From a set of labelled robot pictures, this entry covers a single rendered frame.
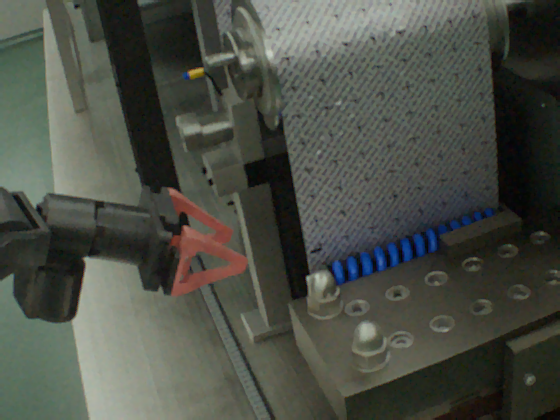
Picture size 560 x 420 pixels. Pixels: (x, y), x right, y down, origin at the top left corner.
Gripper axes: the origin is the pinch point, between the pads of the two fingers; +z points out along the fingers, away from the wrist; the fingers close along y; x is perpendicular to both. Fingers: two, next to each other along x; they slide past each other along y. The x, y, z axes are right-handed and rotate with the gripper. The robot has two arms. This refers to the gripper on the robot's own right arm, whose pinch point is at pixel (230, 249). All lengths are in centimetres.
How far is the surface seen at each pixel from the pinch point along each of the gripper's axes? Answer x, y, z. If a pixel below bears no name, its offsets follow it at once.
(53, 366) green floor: -120, -132, 6
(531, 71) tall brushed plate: 25.0, -6.4, 32.4
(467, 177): 12.0, -0.5, 24.3
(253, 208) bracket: 1.0, -8.3, 4.5
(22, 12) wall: -106, -555, -11
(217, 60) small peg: 17.4, -4.5, -5.4
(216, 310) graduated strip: -17.5, -16.0, 7.1
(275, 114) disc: 14.2, -0.9, 0.6
